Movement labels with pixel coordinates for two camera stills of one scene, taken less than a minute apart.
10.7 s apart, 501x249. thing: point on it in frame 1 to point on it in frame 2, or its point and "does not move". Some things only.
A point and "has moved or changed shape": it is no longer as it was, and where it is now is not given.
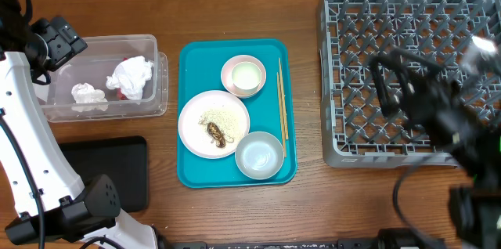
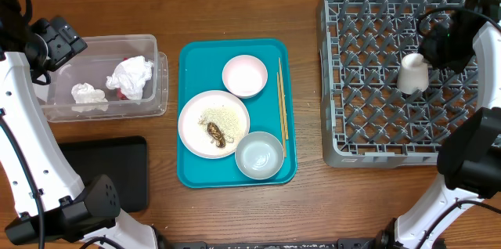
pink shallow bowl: (226, 75) does not move
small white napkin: (86, 93) does not move
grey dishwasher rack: (360, 18) does not move
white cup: (246, 77) has moved or changed shape
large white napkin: (131, 75) does not move
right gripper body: (449, 113) to (452, 47)
